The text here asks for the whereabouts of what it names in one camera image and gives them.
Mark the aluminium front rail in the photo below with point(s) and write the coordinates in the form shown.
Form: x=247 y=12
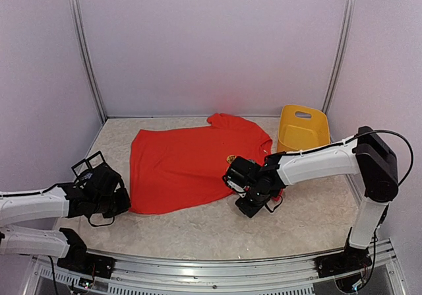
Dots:
x=148 y=275

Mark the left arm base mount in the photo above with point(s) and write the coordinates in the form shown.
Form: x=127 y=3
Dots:
x=85 y=262

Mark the red t-shirt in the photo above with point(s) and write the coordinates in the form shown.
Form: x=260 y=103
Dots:
x=183 y=168

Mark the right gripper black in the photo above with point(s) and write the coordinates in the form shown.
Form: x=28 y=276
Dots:
x=249 y=210

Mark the yellow round brooch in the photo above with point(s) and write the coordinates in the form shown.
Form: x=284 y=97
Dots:
x=230 y=159

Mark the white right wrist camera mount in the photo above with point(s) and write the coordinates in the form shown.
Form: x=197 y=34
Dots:
x=236 y=188

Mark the black display box right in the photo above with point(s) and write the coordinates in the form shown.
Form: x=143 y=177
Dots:
x=95 y=160

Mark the black display box left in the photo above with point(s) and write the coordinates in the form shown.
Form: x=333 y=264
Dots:
x=80 y=170

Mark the yellow plastic basket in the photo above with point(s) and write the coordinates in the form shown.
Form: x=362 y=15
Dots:
x=302 y=128

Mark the black display box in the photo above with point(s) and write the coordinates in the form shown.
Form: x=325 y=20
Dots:
x=95 y=160
x=80 y=170

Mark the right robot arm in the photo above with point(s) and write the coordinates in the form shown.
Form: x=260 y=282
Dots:
x=365 y=154

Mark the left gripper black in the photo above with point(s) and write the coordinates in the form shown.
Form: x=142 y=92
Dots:
x=124 y=204

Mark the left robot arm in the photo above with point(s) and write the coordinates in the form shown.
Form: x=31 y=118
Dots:
x=98 y=190

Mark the right aluminium corner post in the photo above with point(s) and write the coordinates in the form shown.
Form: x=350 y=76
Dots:
x=339 y=56

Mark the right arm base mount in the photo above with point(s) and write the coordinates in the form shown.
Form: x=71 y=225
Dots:
x=347 y=260

